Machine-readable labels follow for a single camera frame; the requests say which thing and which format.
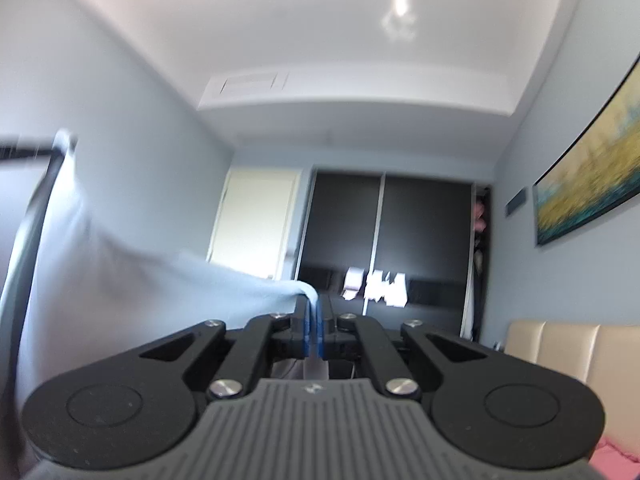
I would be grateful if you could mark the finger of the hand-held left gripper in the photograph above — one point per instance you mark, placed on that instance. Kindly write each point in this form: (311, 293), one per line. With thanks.
(30, 149)

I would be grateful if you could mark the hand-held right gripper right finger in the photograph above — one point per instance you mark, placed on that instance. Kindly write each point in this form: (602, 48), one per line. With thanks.
(320, 330)

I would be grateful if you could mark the ceiling air vent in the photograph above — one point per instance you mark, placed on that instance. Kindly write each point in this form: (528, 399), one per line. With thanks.
(247, 87)

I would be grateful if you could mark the grey long-sleeve shirt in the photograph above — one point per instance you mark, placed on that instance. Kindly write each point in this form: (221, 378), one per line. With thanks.
(125, 290)

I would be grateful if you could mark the pink clothes in wardrobe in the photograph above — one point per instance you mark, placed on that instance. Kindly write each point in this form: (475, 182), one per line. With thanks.
(480, 215)

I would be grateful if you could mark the beige padded headboard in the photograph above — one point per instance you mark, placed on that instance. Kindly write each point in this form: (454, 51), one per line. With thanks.
(570, 360)

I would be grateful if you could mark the pink crumpled garment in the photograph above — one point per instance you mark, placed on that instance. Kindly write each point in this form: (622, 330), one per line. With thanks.
(620, 462)

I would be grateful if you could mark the grey wall panel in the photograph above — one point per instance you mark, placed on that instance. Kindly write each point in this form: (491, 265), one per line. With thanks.
(516, 201)

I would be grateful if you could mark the black sliding-door wardrobe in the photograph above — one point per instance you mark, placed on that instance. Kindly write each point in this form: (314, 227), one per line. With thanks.
(390, 230)

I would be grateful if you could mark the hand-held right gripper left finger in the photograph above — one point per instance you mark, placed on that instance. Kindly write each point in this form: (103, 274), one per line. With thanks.
(307, 330)

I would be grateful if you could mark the yellow landscape wall painting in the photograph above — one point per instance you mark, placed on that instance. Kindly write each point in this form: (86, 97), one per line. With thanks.
(590, 180)

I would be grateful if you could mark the cream door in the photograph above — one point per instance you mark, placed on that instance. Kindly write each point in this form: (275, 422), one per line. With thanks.
(257, 220)

